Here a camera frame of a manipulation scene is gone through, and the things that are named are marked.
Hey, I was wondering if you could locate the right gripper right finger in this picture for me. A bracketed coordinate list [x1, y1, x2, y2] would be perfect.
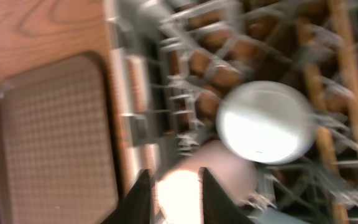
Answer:
[199, 167, 254, 224]

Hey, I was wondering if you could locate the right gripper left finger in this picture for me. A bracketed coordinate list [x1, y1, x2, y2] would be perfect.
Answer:
[101, 170, 152, 224]

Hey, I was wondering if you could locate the pink plastic cup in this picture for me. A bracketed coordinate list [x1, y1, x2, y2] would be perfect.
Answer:
[157, 140, 257, 224]

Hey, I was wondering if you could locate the light blue plastic cup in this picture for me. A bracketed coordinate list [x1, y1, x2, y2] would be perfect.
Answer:
[216, 81, 316, 165]

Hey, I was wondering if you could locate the light blue bowl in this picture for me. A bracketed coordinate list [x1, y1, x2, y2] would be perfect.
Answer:
[248, 208, 309, 224]

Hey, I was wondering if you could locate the grey plastic dishwasher rack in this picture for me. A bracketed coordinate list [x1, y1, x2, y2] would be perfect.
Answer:
[104, 0, 358, 223]

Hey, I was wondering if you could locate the dark brown serving tray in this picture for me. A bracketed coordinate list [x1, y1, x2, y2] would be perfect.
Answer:
[0, 52, 119, 224]

